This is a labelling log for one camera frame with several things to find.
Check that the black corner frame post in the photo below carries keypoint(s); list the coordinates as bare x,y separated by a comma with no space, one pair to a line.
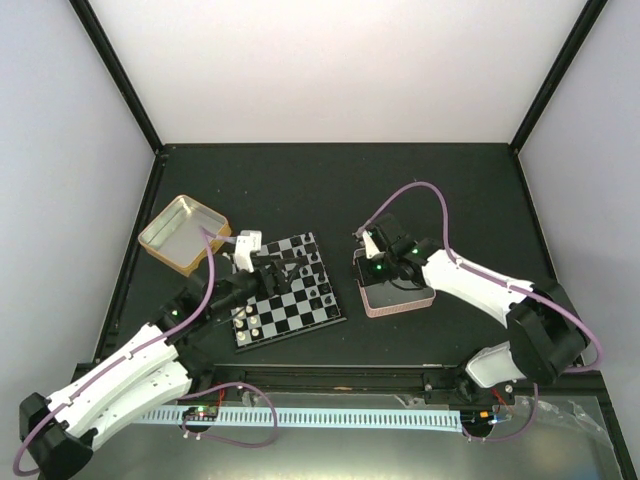
89,20
569,50

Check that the left black corner frame post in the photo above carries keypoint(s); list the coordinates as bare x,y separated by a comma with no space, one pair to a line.
89,20

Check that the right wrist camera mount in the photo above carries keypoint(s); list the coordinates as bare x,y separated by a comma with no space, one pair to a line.
370,242

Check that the white chess piece row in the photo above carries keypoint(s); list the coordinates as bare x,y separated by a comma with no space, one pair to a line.
246,326

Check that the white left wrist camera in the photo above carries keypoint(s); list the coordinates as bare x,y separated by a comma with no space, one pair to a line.
247,243

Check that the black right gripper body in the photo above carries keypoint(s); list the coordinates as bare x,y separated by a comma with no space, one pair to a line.
386,271

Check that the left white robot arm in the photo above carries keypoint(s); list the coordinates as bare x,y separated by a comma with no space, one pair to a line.
162,362

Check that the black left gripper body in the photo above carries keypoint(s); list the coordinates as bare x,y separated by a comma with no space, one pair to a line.
264,288

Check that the black and silver chessboard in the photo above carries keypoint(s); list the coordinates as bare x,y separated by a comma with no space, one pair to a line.
283,317

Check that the gold metal tin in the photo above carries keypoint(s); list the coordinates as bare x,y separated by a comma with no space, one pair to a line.
174,236

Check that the pink tray of black pieces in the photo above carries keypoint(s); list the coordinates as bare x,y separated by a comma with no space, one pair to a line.
383,297

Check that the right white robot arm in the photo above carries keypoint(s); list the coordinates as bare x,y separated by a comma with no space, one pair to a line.
543,337

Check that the light blue cable duct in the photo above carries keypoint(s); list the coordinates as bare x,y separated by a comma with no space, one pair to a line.
285,417

